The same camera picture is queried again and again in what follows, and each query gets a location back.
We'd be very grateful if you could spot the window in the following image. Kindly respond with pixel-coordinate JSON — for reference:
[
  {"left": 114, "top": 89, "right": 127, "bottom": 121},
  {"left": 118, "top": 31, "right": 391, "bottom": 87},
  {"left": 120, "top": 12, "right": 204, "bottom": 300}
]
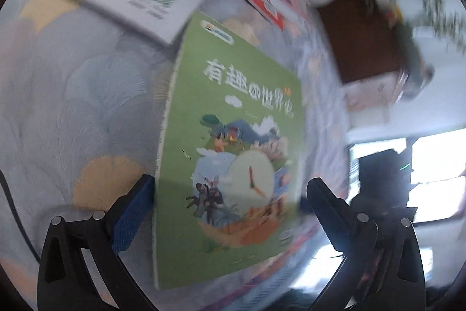
[{"left": 291, "top": 131, "right": 466, "bottom": 293}]

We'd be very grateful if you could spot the printed blanket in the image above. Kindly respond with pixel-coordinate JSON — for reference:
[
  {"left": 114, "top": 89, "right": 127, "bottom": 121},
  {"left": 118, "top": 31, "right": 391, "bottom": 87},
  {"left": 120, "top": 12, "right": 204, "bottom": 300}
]
[{"left": 0, "top": 0, "right": 350, "bottom": 311}]

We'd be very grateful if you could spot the brown wooden desk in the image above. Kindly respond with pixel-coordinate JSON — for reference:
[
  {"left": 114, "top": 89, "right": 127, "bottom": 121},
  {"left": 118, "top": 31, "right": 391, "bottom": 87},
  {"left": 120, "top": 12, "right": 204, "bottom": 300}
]
[{"left": 317, "top": 0, "right": 408, "bottom": 84}]

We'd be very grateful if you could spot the light wooden drawer unit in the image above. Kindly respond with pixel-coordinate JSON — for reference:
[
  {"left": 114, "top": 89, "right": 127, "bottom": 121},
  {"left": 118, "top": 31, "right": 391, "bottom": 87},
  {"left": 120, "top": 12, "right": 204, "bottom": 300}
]
[{"left": 342, "top": 68, "right": 406, "bottom": 113}]

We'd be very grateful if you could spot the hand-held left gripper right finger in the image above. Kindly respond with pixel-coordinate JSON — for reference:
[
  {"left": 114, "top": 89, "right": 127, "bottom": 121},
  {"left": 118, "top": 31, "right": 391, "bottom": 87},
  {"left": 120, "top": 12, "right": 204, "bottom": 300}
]
[{"left": 306, "top": 177, "right": 426, "bottom": 311}]

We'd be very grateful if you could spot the dark green chair back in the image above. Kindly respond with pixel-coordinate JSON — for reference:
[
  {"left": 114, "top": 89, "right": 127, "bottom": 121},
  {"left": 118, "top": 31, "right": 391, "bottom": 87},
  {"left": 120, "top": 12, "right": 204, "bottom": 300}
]
[{"left": 395, "top": 21, "right": 435, "bottom": 100}]

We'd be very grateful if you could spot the black cable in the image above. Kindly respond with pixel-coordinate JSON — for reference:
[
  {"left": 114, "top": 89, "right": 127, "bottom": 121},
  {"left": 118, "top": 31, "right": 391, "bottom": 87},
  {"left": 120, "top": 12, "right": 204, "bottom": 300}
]
[{"left": 0, "top": 169, "right": 40, "bottom": 261}]

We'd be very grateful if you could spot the leafy branch plant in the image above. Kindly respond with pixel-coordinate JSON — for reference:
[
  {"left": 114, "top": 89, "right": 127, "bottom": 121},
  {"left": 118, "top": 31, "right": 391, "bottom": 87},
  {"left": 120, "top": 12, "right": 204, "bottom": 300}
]
[{"left": 411, "top": 0, "right": 466, "bottom": 53}]

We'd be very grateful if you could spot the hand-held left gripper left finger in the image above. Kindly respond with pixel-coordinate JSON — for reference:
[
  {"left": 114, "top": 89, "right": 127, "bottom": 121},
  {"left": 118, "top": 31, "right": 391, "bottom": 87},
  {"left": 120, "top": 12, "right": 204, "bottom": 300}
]
[{"left": 37, "top": 173, "right": 157, "bottom": 311}]

